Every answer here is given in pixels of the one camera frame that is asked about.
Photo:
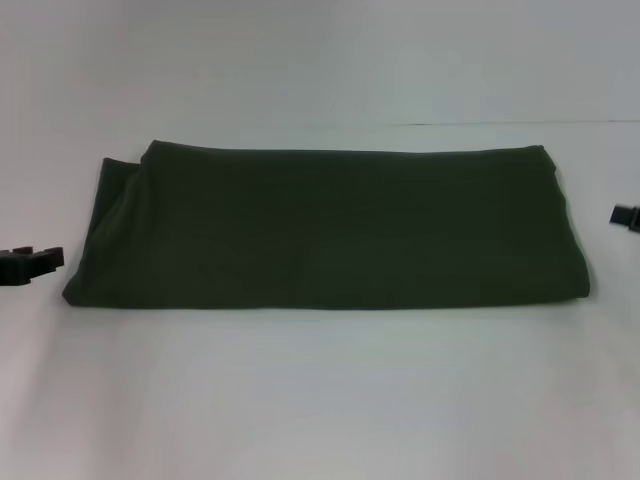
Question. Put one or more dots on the dark green FREE-print T-shirt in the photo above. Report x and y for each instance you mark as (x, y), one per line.
(325, 225)

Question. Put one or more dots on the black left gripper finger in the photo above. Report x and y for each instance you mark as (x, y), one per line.
(49, 259)
(22, 249)

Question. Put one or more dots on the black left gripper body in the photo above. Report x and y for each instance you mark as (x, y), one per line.
(12, 272)

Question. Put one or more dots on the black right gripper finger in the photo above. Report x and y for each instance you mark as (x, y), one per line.
(620, 214)
(635, 220)

